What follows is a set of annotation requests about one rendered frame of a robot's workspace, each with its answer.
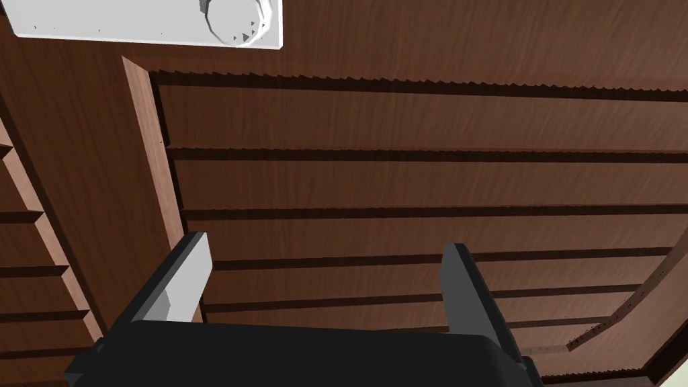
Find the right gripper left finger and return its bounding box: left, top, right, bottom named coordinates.
left=109, top=230, right=214, bottom=330

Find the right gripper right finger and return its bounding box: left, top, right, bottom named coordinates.
left=438, top=242, right=525, bottom=366

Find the brown louvred wooden door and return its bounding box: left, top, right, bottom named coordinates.
left=0, top=0, right=688, bottom=387

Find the white door knob with plate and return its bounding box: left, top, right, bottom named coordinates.
left=0, top=0, right=284, bottom=51

